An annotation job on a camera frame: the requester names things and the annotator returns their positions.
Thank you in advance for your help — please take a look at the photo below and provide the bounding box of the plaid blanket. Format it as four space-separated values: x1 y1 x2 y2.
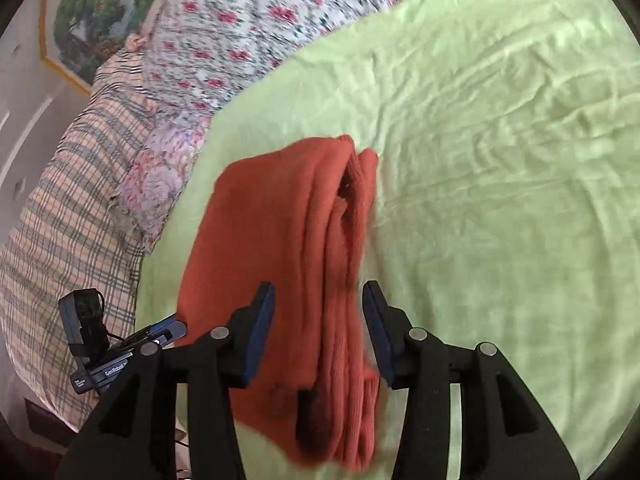
0 52 166 423

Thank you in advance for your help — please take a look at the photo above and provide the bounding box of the orange knit sweater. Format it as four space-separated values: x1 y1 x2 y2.
176 134 386 473

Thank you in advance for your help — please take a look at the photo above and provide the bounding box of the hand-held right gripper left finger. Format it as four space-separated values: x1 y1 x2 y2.
52 281 277 480

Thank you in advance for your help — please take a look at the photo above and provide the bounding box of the light green bed sheet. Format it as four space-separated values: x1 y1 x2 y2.
135 0 636 480

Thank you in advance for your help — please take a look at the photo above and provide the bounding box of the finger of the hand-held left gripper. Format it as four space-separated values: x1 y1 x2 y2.
131 313 187 348

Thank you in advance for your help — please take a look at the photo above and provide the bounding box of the floral quilt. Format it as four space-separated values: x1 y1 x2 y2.
140 0 586 126

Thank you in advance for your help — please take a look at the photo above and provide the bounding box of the framed landscape wall picture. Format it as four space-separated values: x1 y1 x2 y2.
40 0 166 93

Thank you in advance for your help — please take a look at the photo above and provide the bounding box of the purple floral pillow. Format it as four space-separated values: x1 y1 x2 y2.
110 122 211 253

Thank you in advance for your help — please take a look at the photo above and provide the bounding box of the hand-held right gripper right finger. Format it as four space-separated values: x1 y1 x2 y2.
361 280 581 480

